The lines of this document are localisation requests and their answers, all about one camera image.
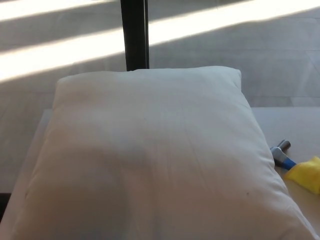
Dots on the yellow cloth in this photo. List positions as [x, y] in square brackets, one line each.
[305, 175]

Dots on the white pillow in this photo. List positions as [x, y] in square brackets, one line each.
[150, 150]

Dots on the black furniture edge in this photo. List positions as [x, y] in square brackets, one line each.
[3, 205]

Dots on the black vertical post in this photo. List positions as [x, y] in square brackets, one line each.
[135, 35]

